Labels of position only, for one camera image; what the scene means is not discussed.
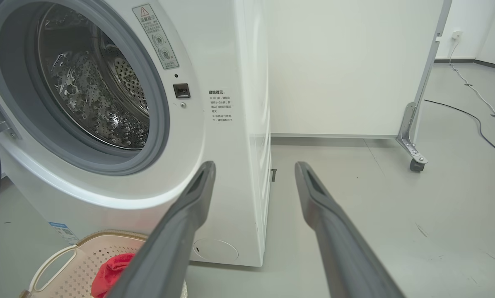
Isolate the grey warning sticker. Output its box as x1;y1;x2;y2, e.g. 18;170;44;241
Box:
132;3;180;70

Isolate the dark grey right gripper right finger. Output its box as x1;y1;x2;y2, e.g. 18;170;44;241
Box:
295;161;406;298

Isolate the black floor cable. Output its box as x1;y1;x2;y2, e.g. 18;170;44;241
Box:
423;99;495;162

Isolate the white partition board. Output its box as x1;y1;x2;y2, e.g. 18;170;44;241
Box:
264;0;446;139

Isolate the metal board leg with caster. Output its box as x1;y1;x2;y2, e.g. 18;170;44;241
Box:
396;0;453;173

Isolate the cream perforated laundry basket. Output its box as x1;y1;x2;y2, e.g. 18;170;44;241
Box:
19;230;188;298

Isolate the white front-load washing machine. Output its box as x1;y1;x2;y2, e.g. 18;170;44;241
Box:
0;0;273;267

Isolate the blue energy label sticker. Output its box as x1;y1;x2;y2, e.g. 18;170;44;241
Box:
48;221;80;245

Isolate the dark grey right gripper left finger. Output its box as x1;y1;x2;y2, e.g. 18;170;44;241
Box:
106;161;217;298

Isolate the red basketball jersey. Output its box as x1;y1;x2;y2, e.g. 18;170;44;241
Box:
91;253;136;298

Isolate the white floor cable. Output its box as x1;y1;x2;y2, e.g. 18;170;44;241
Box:
449;36;495;130

